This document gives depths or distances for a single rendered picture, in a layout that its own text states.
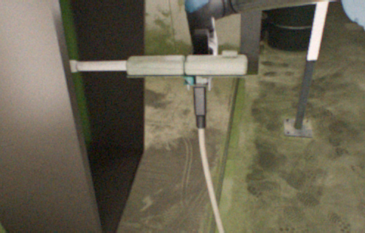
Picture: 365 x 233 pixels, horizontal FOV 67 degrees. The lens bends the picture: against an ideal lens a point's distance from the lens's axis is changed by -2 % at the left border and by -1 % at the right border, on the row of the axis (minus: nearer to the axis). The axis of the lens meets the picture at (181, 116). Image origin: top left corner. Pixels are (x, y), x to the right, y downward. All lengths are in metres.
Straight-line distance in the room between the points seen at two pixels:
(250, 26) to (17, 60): 2.34
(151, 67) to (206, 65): 0.14
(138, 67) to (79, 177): 0.31
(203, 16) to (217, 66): 0.30
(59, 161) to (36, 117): 0.13
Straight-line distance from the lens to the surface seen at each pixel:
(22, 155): 0.77
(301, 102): 2.13
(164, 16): 2.82
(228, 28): 2.74
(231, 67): 0.69
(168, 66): 0.71
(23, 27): 0.53
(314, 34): 1.86
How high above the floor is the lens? 1.48
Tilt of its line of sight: 38 degrees down
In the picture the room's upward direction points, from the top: 8 degrees counter-clockwise
